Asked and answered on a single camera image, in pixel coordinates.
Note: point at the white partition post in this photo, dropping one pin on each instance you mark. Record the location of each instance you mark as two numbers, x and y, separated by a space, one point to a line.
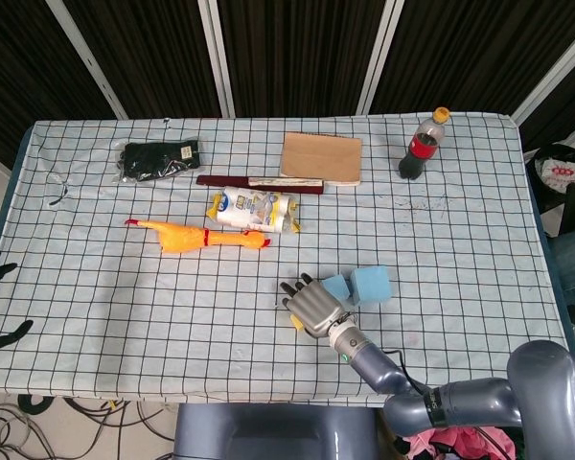
551 81
86 57
378 57
216 57

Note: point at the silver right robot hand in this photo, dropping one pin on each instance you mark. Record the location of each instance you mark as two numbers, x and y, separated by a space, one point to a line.
316 306

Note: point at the white snack bag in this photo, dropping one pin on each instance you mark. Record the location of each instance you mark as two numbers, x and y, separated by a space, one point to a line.
249 211

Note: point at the dark red flat box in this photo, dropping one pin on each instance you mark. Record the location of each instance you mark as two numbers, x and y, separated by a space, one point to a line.
220 181

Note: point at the cola bottle yellow cap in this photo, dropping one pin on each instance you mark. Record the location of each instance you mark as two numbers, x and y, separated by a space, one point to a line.
419 148

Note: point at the white bag red print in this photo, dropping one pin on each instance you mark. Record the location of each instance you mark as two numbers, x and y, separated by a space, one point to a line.
558 172

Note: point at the checkered light blue tablecloth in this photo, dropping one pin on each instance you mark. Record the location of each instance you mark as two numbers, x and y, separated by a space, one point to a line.
124 311

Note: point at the yellow rubber chicken toy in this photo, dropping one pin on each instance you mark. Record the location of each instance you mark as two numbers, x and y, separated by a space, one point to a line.
177 237

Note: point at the grey-blue robot torso base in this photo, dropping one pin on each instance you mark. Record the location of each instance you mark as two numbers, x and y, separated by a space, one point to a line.
268 431

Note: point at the large blue foam cube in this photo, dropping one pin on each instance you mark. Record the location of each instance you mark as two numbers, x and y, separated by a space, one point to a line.
371 285

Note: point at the pink cloth pile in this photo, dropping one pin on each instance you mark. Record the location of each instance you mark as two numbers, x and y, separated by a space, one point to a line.
460 441

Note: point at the brown paper notebook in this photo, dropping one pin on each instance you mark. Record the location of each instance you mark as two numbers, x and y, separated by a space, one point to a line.
321 158

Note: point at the small yellow foam cube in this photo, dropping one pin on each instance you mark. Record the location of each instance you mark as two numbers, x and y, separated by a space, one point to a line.
297 323

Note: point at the black gloves in bag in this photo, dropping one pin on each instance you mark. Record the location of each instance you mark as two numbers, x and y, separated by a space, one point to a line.
158 158

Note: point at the blue sponge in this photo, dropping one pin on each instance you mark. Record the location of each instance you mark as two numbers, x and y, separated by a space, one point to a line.
336 286

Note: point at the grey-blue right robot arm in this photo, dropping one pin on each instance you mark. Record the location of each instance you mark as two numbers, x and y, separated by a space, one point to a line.
484 397

